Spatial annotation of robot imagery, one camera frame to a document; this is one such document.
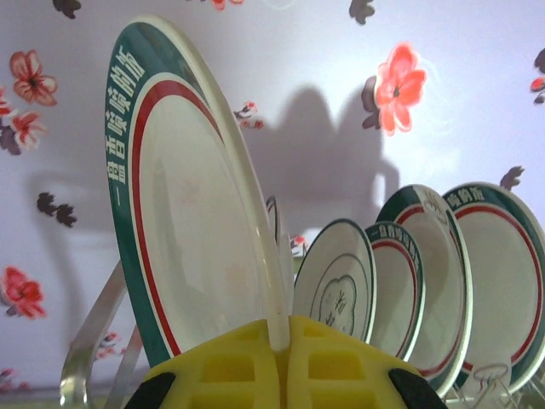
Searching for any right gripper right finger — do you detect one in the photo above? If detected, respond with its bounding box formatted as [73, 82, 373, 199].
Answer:
[285, 314, 450, 409]

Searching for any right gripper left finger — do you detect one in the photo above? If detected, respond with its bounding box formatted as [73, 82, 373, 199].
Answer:
[127, 317, 291, 409]

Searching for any small green red rimmed plate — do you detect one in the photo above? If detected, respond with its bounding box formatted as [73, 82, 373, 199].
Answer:
[364, 221, 427, 363]

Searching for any white plate green cloud motif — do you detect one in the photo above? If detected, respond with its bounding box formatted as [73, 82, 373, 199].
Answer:
[292, 218, 378, 342]

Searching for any large green red rimmed plate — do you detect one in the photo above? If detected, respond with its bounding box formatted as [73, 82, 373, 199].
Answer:
[440, 181, 545, 395]
[376, 183, 473, 395]
[103, 15, 295, 372]

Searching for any steel wire dish rack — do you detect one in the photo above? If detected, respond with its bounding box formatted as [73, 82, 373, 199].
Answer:
[59, 193, 545, 409]

